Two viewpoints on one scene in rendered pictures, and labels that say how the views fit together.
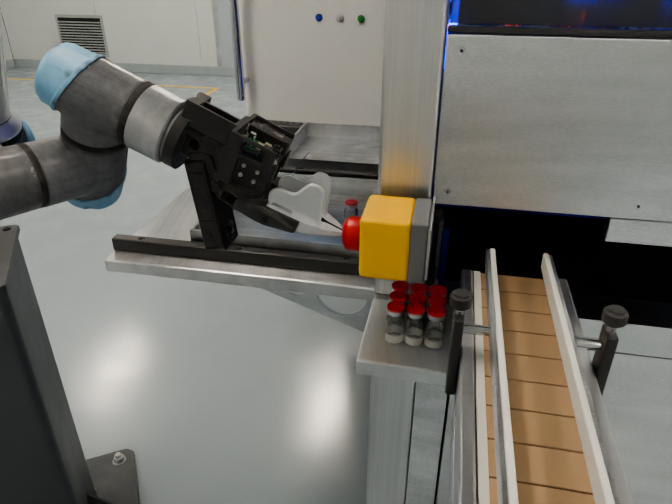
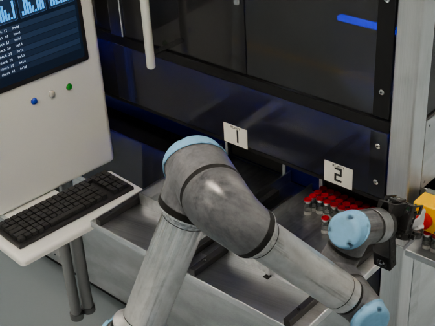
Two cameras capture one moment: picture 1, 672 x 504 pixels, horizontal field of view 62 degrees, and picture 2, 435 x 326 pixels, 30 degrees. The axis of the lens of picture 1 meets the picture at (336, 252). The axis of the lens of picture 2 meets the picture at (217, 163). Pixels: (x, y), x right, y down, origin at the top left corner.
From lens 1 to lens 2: 175 cm
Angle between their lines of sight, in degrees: 50
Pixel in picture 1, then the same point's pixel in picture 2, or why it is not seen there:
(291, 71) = (17, 158)
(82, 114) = (371, 240)
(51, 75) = (364, 230)
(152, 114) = (390, 220)
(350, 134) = not seen: hidden behind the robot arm
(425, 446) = (413, 309)
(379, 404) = (401, 303)
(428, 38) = (423, 127)
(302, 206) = (420, 221)
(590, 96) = not seen: outside the picture
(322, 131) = (151, 192)
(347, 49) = (62, 116)
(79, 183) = not seen: hidden behind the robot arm
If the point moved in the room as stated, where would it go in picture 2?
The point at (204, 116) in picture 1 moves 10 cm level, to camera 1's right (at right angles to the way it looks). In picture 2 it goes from (397, 207) to (413, 185)
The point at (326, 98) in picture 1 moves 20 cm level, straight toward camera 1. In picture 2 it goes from (52, 165) to (107, 180)
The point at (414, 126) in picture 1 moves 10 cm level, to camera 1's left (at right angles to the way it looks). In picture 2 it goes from (417, 163) to (403, 184)
